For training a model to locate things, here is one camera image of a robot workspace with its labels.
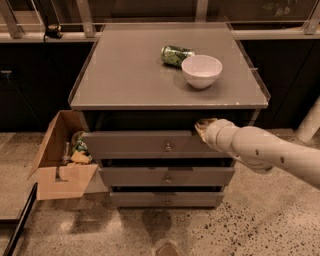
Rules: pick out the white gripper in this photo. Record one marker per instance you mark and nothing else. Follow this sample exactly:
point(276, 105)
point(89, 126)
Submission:
point(212, 133)

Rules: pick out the grey top drawer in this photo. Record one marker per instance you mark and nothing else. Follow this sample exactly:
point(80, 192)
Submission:
point(148, 144)

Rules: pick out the grey drawer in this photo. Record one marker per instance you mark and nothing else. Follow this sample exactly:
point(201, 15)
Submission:
point(166, 199)
point(148, 144)
point(166, 176)

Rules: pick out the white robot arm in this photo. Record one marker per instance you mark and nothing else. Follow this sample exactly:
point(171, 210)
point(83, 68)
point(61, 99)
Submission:
point(260, 150)

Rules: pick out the grey drawer cabinet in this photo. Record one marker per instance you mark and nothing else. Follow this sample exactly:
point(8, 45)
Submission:
point(125, 86)

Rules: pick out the grey middle drawer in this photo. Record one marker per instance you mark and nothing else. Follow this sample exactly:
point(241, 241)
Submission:
point(166, 176)

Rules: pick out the grey bottom drawer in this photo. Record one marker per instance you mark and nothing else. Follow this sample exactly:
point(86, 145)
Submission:
point(166, 199)

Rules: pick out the open cardboard box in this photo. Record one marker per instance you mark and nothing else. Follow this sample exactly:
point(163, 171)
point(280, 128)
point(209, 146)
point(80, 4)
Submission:
point(57, 180)

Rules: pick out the white ceramic bowl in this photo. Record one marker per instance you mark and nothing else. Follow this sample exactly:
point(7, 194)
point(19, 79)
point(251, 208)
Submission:
point(201, 71)

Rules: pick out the green soda can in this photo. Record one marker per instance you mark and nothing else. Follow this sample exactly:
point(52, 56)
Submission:
point(174, 55)

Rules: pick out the green snack bag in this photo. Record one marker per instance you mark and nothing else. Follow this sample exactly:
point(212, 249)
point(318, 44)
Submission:
point(79, 145)

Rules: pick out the yellow sponge piece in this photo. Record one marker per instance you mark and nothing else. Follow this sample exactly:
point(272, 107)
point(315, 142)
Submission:
point(78, 157)

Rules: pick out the clear bottle in box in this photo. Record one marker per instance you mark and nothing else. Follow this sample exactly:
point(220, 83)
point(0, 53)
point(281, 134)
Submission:
point(66, 154)

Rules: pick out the small dark object on ledge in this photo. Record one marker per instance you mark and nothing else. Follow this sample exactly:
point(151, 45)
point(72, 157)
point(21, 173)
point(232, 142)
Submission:
point(54, 31)

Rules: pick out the black bar on floor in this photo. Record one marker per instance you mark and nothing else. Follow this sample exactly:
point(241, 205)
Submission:
point(16, 225)

